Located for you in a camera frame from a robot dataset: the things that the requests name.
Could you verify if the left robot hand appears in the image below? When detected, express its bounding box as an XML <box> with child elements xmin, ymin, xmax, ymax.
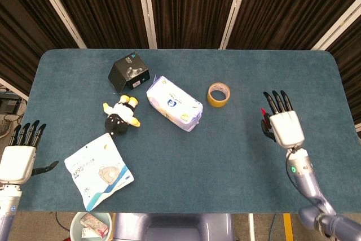
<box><xmin>0</xmin><ymin>120</ymin><xmax>59</xmax><ymax>185</ymax></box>

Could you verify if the pale round bucket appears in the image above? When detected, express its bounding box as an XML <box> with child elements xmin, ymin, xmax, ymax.
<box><xmin>69</xmin><ymin>212</ymin><xmax>113</xmax><ymax>241</ymax></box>

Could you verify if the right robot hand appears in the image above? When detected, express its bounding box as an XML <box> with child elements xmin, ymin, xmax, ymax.
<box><xmin>260</xmin><ymin>90</ymin><xmax>306</xmax><ymax>149</ymax></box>

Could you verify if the floral patterned packet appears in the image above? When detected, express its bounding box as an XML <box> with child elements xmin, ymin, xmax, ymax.
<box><xmin>80</xmin><ymin>212</ymin><xmax>109</xmax><ymax>238</ymax></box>

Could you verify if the grey equipment with cables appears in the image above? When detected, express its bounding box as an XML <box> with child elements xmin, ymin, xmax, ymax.
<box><xmin>0</xmin><ymin>88</ymin><xmax>28</xmax><ymax>139</ymax></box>

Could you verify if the black cardboard box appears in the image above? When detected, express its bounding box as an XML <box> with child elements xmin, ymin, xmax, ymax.
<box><xmin>108</xmin><ymin>52</ymin><xmax>151</xmax><ymax>94</ymax></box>

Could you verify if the dark folding screen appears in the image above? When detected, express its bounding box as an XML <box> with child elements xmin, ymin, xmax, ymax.
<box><xmin>0</xmin><ymin>0</ymin><xmax>361</xmax><ymax>133</ymax></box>

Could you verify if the white KP95 mask bag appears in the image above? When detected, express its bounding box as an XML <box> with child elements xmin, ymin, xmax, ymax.
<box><xmin>64</xmin><ymin>132</ymin><xmax>135</xmax><ymax>212</ymax></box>

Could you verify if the blue table mat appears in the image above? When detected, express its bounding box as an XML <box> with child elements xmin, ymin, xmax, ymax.
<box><xmin>14</xmin><ymin>49</ymin><xmax>361</xmax><ymax>214</ymax></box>

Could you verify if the black white plush toy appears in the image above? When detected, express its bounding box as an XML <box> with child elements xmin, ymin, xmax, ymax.
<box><xmin>102</xmin><ymin>94</ymin><xmax>141</xmax><ymax>136</ymax></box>

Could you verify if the white tissue pack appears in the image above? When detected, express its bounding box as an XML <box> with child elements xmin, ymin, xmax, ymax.
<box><xmin>146</xmin><ymin>75</ymin><xmax>204</xmax><ymax>133</ymax></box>

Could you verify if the robot torso base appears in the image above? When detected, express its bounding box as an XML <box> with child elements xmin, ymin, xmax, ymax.
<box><xmin>112</xmin><ymin>212</ymin><xmax>235</xmax><ymax>241</ymax></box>

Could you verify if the brown packing tape roll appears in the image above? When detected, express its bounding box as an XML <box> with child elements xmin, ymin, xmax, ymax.
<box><xmin>206</xmin><ymin>82</ymin><xmax>231</xmax><ymax>108</ymax></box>

